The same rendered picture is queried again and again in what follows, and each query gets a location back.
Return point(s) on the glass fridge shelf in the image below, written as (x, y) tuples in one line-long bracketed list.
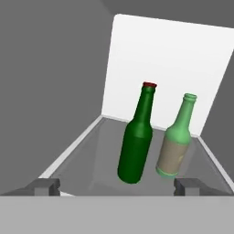
[(91, 158)]

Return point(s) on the light green labelled beer bottle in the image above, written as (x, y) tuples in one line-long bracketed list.
[(177, 142)]

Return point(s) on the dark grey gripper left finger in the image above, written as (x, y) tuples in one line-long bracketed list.
[(45, 186)]

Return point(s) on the dark green beer bottle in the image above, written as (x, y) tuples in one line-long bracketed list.
[(136, 145)]

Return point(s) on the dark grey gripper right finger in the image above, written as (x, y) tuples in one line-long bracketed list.
[(189, 186)]

